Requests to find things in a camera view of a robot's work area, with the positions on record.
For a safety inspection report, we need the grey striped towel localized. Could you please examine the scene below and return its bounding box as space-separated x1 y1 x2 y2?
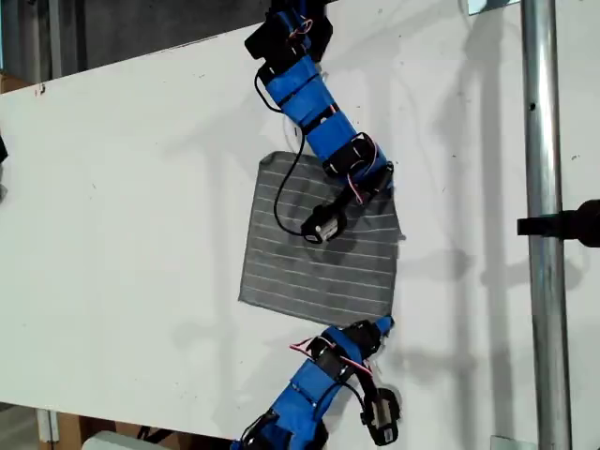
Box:
237 149 407 329

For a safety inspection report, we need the brown cardboard box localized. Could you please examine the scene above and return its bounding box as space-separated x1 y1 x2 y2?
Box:
55 412 235 450

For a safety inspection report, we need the white foam block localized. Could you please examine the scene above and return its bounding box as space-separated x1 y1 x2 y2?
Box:
82 429 158 450

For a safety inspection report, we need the dark object at table side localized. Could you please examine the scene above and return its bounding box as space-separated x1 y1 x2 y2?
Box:
0 133 8 203

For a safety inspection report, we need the black camera stalk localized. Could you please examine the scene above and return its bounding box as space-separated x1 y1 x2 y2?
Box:
353 358 379 404
327 184 365 217

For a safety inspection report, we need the thin black camera cable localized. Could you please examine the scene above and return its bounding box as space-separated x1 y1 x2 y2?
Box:
254 65 311 238
344 382 369 416

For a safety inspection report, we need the black camera box white label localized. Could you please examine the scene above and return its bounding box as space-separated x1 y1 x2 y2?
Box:
299 202 349 246

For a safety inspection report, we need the steel post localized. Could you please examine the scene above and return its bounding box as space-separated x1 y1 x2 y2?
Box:
519 0 574 450

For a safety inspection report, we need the black post clamp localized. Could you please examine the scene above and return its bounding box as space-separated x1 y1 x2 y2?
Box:
517 198 600 249

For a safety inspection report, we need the white table bracket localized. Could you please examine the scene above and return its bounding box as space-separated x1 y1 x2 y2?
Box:
36 407 60 444

